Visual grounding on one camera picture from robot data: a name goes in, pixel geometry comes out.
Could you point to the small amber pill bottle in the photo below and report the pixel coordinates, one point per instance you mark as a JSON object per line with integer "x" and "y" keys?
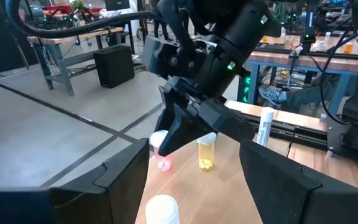
{"x": 348, "y": 47}
{"x": 206, "y": 155}

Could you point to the black computer monitor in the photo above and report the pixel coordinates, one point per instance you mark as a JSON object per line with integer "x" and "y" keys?
{"x": 117, "y": 4}

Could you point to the wooden table blue legs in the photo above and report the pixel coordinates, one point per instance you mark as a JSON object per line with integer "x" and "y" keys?
{"x": 306, "y": 62}

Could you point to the white tube printed label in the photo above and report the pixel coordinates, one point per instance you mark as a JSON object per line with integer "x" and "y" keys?
{"x": 265, "y": 124}

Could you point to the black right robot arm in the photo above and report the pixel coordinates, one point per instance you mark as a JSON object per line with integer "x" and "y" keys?
{"x": 244, "y": 37}

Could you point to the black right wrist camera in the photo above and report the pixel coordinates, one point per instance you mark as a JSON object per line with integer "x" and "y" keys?
{"x": 166, "y": 56}

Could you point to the black computer green lights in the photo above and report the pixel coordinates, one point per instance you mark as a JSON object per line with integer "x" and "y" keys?
{"x": 245, "y": 90}

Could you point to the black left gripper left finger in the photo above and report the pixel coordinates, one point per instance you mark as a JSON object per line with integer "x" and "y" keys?
{"x": 73, "y": 202}

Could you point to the black computer tower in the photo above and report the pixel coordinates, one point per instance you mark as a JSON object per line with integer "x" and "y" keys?
{"x": 113, "y": 67}

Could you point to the person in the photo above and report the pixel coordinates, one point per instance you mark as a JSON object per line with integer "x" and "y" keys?
{"x": 306, "y": 93}
{"x": 31, "y": 9}

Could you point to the black aluminium table frame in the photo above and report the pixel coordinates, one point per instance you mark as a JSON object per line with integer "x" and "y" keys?
{"x": 291, "y": 132}

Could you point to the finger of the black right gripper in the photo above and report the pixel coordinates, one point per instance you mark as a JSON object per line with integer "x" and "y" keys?
{"x": 228, "y": 119}
{"x": 179, "y": 130}

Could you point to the wooden workbench grey legs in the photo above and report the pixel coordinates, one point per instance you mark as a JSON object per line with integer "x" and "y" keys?
{"x": 73, "y": 33}

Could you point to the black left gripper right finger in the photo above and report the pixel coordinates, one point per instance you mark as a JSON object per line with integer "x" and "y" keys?
{"x": 306, "y": 202}

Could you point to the pink pill bottle white cap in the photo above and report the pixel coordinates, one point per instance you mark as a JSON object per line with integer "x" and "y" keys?
{"x": 163, "y": 163}

